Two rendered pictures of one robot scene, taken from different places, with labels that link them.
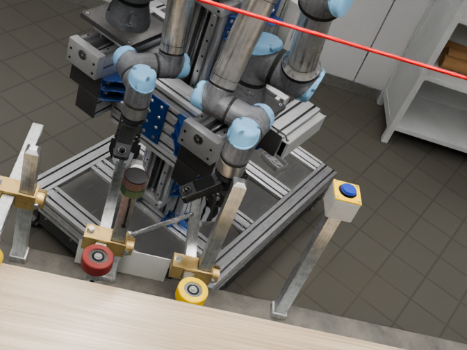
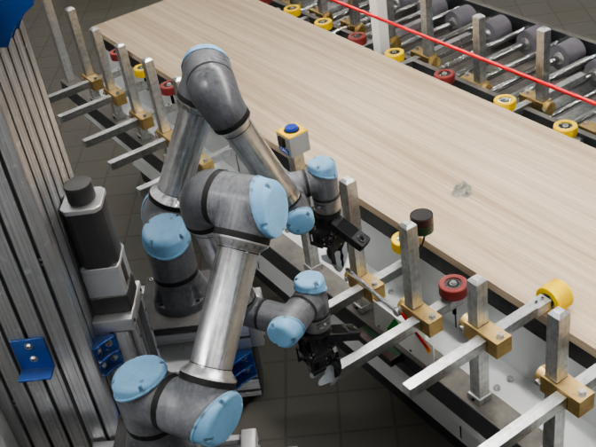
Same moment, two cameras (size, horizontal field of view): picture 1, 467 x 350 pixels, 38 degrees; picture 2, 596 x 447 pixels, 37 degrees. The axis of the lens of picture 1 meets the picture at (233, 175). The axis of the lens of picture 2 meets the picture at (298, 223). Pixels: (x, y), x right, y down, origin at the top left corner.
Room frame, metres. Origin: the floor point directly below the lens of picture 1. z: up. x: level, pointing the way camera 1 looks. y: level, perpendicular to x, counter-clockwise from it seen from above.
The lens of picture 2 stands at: (1.99, 1.92, 2.49)
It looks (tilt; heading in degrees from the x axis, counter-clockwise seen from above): 35 degrees down; 253
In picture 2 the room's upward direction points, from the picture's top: 9 degrees counter-clockwise
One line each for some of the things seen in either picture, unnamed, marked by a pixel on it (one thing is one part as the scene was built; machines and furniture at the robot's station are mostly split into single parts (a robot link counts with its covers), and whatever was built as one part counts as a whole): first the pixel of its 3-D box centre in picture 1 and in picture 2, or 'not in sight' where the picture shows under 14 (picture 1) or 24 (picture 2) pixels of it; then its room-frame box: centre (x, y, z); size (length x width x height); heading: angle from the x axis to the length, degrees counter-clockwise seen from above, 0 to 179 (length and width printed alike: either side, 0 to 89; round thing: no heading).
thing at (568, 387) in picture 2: not in sight; (563, 388); (1.08, 0.73, 0.95); 0.14 x 0.06 x 0.05; 103
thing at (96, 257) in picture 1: (94, 269); (453, 297); (1.08, 0.24, 0.85); 0.08 x 0.08 x 0.11
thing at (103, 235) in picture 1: (108, 242); (420, 314); (1.19, 0.24, 0.85); 0.14 x 0.06 x 0.05; 103
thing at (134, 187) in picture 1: (135, 179); (421, 218); (1.15, 0.21, 1.13); 0.06 x 0.06 x 0.02
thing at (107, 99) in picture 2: not in sight; (105, 100); (1.68, -1.68, 0.82); 0.44 x 0.03 x 0.04; 13
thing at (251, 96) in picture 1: (245, 86); (178, 283); (1.78, 0.07, 1.09); 0.15 x 0.15 x 0.10
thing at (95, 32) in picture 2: not in sight; (108, 79); (1.64, -1.73, 0.89); 0.04 x 0.04 x 0.48; 13
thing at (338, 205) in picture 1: (341, 201); (293, 141); (1.31, -0.28, 1.18); 0.07 x 0.07 x 0.08; 13
